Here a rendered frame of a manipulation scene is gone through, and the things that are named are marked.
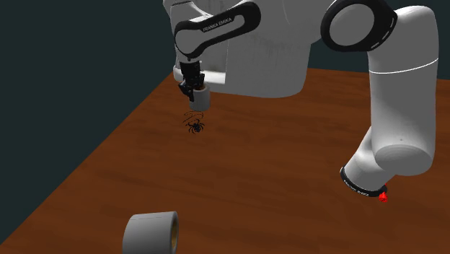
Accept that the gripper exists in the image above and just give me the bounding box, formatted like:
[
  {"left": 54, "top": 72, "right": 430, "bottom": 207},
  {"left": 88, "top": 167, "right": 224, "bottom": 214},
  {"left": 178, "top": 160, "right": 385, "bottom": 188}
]
[{"left": 177, "top": 61, "right": 206, "bottom": 103}]

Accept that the white cup brown inside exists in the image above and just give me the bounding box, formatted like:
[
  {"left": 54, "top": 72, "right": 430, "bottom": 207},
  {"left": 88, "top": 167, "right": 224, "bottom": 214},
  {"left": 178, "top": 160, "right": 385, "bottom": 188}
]
[
  {"left": 121, "top": 211, "right": 180, "bottom": 254},
  {"left": 188, "top": 83, "right": 211, "bottom": 112}
]

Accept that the black spider figure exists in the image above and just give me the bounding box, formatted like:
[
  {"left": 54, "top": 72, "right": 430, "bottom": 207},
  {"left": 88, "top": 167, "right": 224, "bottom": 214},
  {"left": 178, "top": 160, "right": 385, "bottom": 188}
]
[{"left": 181, "top": 110, "right": 206, "bottom": 135}]

